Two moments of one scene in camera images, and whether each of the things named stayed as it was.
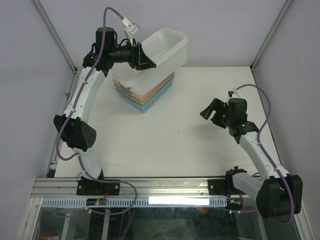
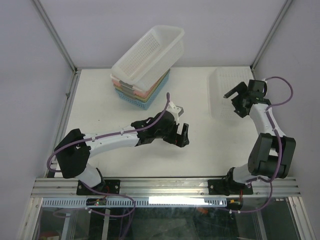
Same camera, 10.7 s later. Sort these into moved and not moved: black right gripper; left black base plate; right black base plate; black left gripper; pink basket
Moved: black left gripper; pink basket; black right gripper
Not moved: right black base plate; left black base plate
